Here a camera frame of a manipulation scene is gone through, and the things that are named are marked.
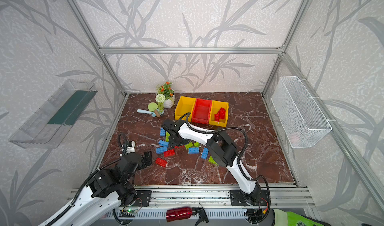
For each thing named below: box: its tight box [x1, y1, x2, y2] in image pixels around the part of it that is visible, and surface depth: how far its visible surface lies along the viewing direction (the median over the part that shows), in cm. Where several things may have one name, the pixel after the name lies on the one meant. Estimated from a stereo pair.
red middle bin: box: [191, 98, 213, 125], surface depth 107 cm
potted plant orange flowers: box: [155, 81, 175, 113], surface depth 104 cm
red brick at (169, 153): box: [163, 149, 175, 158], surface depth 90 cm
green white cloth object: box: [271, 208, 331, 226], surface depth 69 cm
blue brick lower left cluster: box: [156, 146, 168, 154], surface depth 91 cm
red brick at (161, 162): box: [155, 157, 168, 167], surface depth 86 cm
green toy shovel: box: [136, 102, 165, 118], surface depth 111 cm
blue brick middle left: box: [158, 140, 169, 148], surface depth 93 cm
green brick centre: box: [184, 141, 194, 150], surface depth 92 cm
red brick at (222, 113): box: [219, 107, 226, 120], surface depth 106 cm
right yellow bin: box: [209, 100, 229, 128], surface depth 106 cm
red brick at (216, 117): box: [214, 114, 220, 122], surface depth 107 cm
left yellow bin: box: [174, 96, 196, 122], surface depth 110 cm
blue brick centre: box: [189, 147, 200, 154], surface depth 91 cm
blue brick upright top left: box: [160, 127, 166, 137], surface depth 98 cm
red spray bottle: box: [166, 206, 209, 226], surface depth 69 cm
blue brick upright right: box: [201, 147, 209, 160], surface depth 89 cm
